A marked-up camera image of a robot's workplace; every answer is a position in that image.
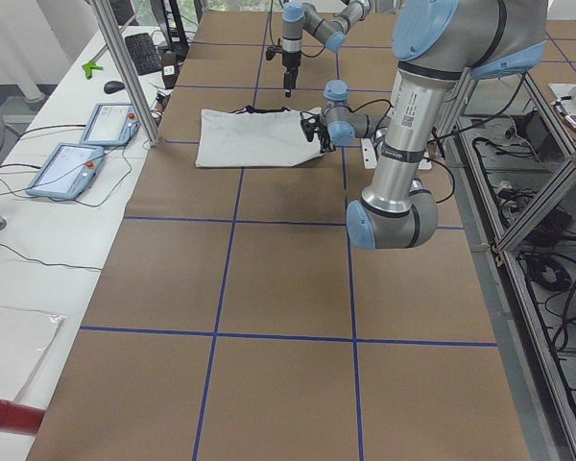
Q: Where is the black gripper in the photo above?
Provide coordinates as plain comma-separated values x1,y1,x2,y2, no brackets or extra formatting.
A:
265,38,301,97
300,110,336,154

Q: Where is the grey cartoon print t-shirt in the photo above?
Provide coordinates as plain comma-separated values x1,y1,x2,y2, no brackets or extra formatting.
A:
195,108,322,168

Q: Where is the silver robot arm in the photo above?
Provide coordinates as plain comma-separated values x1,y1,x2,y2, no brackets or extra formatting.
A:
265,0,372,97
300,1,548,250

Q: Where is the black keyboard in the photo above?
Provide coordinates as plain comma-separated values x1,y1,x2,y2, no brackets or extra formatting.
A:
124,33,162,76

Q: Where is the black computer mouse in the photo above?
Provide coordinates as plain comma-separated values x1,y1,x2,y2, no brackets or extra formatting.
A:
103,81,125,95

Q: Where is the upper blue teach pendant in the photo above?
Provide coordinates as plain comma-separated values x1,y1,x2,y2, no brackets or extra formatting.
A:
80,103,140,147

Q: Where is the blue teach pendant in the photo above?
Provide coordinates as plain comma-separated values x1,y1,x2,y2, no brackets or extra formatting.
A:
25,143,105,200
80,103,140,147

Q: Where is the green plastic tool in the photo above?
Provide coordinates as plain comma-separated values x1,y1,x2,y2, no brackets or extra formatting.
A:
82,60,104,80

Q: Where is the lower blue teach pendant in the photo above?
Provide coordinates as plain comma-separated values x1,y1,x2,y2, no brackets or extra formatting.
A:
25,143,105,200

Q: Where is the clear plastic bag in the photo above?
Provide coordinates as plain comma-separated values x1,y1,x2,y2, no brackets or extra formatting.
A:
0,306,66,400

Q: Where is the red cylinder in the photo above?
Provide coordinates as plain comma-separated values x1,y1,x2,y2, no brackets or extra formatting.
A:
0,399,45,436

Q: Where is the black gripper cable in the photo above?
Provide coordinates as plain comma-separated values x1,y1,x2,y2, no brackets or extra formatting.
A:
345,98,395,121

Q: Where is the aluminium frame post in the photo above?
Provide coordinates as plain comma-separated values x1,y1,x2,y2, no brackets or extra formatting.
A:
90,0,160,147

